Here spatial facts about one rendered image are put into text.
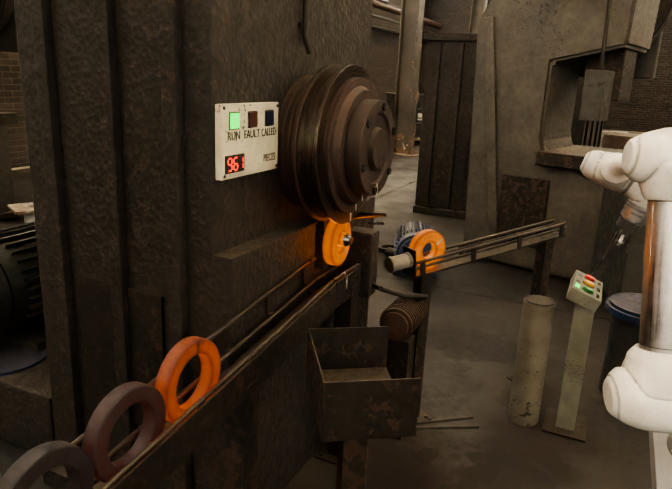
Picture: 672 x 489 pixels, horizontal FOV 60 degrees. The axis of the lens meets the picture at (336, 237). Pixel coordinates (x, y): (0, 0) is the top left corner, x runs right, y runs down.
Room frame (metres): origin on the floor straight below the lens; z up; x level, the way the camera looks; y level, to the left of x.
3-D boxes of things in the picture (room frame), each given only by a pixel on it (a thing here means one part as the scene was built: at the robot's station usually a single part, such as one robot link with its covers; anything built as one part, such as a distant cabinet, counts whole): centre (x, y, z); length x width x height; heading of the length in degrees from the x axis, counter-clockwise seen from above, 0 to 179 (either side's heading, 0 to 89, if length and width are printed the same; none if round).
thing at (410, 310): (2.02, -0.27, 0.27); 0.22 x 0.13 x 0.53; 155
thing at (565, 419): (2.09, -0.96, 0.31); 0.24 x 0.16 x 0.62; 155
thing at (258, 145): (1.51, 0.23, 1.15); 0.26 x 0.02 x 0.18; 155
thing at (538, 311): (2.12, -0.80, 0.26); 0.12 x 0.12 x 0.52
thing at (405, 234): (3.99, -0.57, 0.17); 0.57 x 0.31 x 0.34; 175
